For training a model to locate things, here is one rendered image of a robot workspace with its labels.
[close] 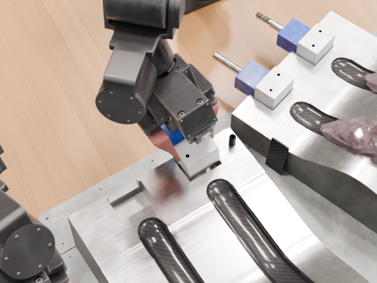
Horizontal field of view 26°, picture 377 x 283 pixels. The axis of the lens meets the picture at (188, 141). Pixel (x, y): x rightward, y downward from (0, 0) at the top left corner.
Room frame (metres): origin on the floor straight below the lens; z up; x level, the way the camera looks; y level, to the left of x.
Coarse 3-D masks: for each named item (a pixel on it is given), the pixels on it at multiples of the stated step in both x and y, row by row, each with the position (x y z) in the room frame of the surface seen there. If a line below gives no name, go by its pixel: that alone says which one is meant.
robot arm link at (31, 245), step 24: (0, 144) 0.43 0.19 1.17; (0, 168) 0.41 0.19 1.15; (0, 192) 0.37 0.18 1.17; (0, 216) 0.34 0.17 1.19; (24, 216) 0.34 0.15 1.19; (0, 240) 0.32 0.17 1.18; (24, 240) 0.33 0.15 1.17; (48, 240) 0.33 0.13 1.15; (0, 264) 0.30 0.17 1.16; (24, 264) 0.31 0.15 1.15
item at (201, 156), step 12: (168, 132) 0.59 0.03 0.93; (180, 132) 0.59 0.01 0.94; (180, 144) 0.57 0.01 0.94; (192, 144) 0.57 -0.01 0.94; (204, 144) 0.57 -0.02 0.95; (216, 144) 0.57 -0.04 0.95; (180, 156) 0.55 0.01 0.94; (192, 156) 0.55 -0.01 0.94; (204, 156) 0.55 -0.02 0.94; (216, 156) 0.57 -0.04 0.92; (192, 168) 0.54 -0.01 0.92; (204, 168) 0.56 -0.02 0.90
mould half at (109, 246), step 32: (224, 160) 0.58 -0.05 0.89; (160, 192) 0.53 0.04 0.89; (192, 192) 0.53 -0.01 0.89; (256, 192) 0.53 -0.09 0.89; (96, 224) 0.48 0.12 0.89; (128, 224) 0.48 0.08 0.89; (192, 224) 0.48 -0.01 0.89; (224, 224) 0.48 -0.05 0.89; (288, 224) 0.48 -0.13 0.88; (96, 256) 0.43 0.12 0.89; (128, 256) 0.43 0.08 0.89; (192, 256) 0.44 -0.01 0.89; (224, 256) 0.44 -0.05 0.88; (288, 256) 0.44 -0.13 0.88; (320, 256) 0.43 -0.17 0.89
